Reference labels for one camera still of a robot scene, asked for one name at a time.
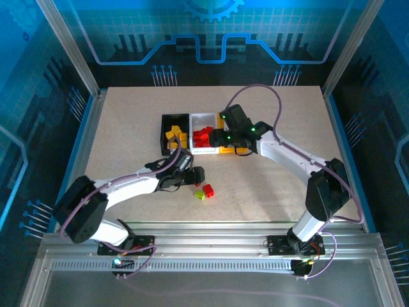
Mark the yellow lego brick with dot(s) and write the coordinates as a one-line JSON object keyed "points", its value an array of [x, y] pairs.
{"points": [[173, 144], [183, 144], [169, 135], [183, 137], [174, 129]]}

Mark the white plastic bin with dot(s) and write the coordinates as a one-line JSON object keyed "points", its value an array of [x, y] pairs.
{"points": [[201, 119]]}

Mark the aluminium side rail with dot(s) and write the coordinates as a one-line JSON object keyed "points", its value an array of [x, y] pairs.
{"points": [[338, 128], [81, 160]]}

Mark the green lego brick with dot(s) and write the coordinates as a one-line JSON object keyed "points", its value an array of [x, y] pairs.
{"points": [[200, 194]]}

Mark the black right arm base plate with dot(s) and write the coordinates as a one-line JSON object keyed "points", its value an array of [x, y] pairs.
{"points": [[274, 244]]}

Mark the black plastic bin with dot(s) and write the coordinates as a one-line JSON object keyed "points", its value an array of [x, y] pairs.
{"points": [[166, 121]]}

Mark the aluminium frame post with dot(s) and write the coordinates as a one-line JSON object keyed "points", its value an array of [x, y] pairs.
{"points": [[73, 48], [351, 48]]}

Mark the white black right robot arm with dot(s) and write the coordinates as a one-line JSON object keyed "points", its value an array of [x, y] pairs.
{"points": [[287, 156]]}

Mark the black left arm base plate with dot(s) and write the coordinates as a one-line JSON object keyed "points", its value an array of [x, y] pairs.
{"points": [[145, 241]]}

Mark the aluminium frame rail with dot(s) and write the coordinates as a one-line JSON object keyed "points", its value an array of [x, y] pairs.
{"points": [[207, 240]]}

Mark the controller board with light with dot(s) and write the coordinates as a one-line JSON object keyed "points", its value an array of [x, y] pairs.
{"points": [[123, 263], [302, 268]]}

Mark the yellow plastic bin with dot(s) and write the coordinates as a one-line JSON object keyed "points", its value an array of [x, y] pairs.
{"points": [[228, 150]]}

